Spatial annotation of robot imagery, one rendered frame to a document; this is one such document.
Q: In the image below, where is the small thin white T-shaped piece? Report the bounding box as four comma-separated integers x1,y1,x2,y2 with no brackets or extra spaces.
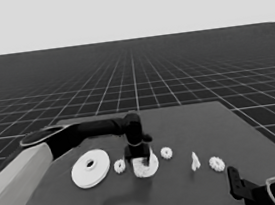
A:
189,150,202,172

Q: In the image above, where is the small white gear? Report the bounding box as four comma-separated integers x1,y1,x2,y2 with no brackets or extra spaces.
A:
159,146,175,161
132,158,152,179
112,158,128,175

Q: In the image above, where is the white round carrier with pins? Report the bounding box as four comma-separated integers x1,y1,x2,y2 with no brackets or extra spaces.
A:
129,147,162,181

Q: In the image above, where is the medium white gear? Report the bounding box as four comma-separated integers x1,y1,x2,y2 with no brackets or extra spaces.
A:
208,154,227,174

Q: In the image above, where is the large thick white disc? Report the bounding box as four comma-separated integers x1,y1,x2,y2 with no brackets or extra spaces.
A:
68,147,114,191

